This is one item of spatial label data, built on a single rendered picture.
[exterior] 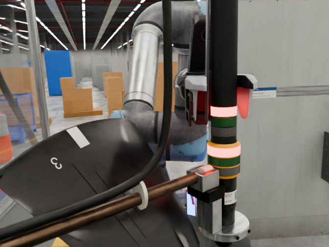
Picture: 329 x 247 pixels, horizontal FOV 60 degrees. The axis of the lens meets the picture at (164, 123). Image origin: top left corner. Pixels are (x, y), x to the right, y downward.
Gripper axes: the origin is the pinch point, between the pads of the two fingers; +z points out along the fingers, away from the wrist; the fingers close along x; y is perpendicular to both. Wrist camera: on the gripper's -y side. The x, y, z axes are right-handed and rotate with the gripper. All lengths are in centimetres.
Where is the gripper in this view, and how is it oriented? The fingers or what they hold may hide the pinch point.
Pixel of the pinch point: (227, 80)
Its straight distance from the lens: 34.7
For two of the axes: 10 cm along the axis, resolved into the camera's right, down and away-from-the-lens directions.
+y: 0.4, 9.8, 1.9
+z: 0.5, 1.9, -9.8
